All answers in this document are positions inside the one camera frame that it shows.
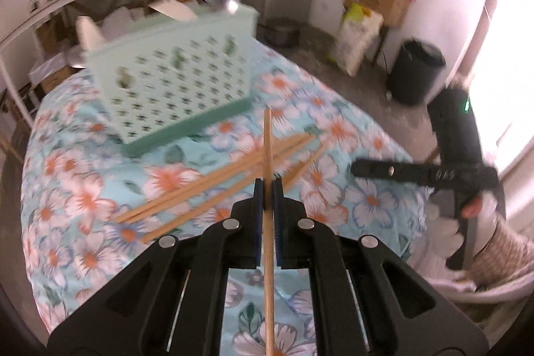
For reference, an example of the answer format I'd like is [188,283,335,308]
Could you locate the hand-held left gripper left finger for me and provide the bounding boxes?
[47,177,265,356]

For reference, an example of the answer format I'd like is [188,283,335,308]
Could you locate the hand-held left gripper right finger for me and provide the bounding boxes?
[273,177,489,356]

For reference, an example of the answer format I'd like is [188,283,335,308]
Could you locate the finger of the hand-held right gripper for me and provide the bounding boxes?
[350,158,499,192]

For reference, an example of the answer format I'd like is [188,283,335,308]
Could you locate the green perforated utensil holder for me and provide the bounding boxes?
[81,3,258,158]

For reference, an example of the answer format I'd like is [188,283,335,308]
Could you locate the person's right forearm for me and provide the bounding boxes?
[473,214,534,292]

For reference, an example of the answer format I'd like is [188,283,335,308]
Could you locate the person's right hand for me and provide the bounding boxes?
[462,197,485,220]

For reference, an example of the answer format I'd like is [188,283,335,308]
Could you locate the black trash bin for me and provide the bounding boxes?
[390,39,447,106]

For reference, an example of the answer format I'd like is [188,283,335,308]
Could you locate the yellow and white rice bag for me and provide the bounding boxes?
[329,3,384,77]

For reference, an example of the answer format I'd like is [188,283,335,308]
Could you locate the large cardboard box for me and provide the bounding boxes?
[346,0,412,27]

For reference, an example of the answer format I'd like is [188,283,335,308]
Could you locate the blue floral tablecloth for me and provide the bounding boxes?
[19,37,430,356]

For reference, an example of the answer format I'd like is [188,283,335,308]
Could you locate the grey rice cooker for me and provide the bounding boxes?
[267,18,300,48]

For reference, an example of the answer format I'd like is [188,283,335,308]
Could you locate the brown cardboard box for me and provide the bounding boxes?
[39,66,82,95]

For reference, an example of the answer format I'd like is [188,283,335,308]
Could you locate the grey flat box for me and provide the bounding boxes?
[29,53,67,75]

